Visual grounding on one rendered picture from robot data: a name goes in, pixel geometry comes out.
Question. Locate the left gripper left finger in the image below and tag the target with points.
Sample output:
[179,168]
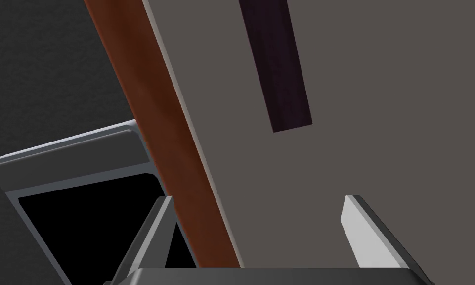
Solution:
[152,237]

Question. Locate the brown wooden cupboard side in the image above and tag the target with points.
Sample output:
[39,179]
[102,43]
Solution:
[162,130]

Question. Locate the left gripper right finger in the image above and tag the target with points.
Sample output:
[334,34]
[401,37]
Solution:
[369,237]

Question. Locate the grey appliance with black window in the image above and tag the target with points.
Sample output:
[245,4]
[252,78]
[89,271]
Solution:
[83,190]

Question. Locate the grey cupboard door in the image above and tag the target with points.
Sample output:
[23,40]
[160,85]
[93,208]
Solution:
[360,118]

